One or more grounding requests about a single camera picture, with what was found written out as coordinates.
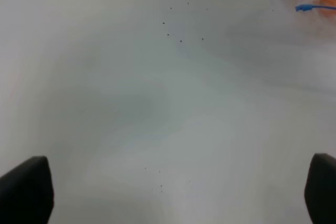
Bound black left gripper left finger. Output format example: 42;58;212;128
1;156;54;224

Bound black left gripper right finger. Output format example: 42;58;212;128
304;153;335;224

